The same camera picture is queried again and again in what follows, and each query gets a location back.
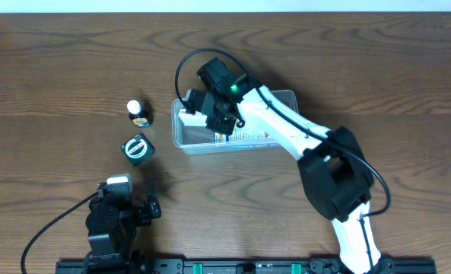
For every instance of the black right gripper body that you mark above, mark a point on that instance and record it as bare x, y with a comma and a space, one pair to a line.
220, 124

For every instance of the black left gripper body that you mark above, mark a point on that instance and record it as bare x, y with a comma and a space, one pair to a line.
146, 209

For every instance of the blue white medicine box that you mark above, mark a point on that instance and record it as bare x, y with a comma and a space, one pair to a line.
247, 133

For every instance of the clear plastic container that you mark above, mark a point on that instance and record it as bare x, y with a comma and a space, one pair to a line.
200, 140

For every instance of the white Panadol box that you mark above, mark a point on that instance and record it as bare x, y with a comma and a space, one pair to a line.
198, 119

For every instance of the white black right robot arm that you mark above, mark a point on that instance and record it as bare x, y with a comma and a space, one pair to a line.
337, 179

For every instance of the green Zam-Buk box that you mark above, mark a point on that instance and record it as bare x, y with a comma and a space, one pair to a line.
138, 149

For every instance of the dark Woods syrup bottle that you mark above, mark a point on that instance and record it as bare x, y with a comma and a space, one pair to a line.
139, 114

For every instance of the black mounting rail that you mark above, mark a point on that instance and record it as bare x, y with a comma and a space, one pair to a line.
178, 266

